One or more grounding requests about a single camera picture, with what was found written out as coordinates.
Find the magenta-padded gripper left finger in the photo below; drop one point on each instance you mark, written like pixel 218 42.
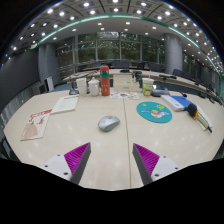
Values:
pixel 76 159

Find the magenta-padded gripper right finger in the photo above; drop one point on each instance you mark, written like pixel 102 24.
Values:
pixel 147 159

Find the silver grey computer mouse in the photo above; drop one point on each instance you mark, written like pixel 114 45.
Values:
pixel 108 123

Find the round teal cartoon mouse pad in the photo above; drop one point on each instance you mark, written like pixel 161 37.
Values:
pixel 154 112

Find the red and white leaflet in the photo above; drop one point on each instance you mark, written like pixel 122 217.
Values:
pixel 36 125

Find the white paper booklet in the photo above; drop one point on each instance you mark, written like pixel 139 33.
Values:
pixel 65 104

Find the blue and white book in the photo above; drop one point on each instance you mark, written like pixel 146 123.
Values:
pixel 176 101

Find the colourful sticker sheet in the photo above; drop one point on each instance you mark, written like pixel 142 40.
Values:
pixel 124 95

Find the dark grey conference microphone unit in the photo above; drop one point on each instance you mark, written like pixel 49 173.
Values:
pixel 160 91

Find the green printed paper cup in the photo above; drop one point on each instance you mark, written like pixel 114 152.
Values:
pixel 147 88

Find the translucent white plastic cup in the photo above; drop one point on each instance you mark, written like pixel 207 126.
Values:
pixel 81 88

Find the white lidded mug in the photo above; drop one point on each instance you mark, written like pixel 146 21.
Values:
pixel 94 88

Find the beige cardboard box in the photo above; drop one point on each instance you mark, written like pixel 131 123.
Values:
pixel 125 83

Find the red bottle with green band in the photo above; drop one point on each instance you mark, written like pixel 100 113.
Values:
pixel 105 81

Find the dark office chairs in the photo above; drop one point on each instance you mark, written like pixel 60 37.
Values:
pixel 121 64

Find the round ceiling lights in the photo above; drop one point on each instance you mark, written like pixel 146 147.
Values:
pixel 86 4

